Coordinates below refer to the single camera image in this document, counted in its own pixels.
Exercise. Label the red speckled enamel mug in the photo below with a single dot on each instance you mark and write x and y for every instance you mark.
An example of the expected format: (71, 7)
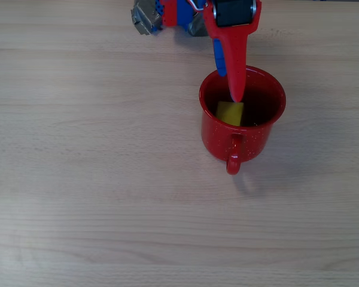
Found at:
(242, 140)

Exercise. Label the yellow-green toy block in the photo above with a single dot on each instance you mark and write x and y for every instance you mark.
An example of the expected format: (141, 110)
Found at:
(230, 113)

